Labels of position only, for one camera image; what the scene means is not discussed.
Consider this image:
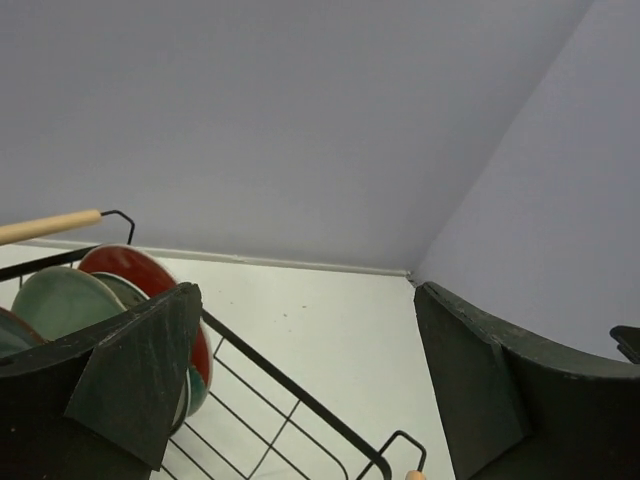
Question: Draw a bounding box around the black wire dish rack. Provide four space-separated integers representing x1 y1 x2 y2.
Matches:
0 208 429 480

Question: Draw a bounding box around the dark teal speckled plate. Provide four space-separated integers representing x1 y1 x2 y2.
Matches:
0 307 47 358

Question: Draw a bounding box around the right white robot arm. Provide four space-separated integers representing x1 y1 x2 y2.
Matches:
610 325 640 364

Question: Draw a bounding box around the white orange sunburst plate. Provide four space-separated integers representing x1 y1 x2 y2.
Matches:
92 272 149 310

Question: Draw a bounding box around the red and teal floral plate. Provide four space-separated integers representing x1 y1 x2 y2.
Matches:
78 244 213 388

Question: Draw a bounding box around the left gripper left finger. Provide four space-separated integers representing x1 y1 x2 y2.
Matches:
1 283 202 479

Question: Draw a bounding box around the light green flower plate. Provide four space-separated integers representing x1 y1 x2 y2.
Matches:
11 266 126 341

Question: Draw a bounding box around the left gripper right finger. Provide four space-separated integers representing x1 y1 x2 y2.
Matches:
414 282 639 479

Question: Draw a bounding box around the small blue patterned dish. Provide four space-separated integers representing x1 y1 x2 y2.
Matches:
186 365 208 417

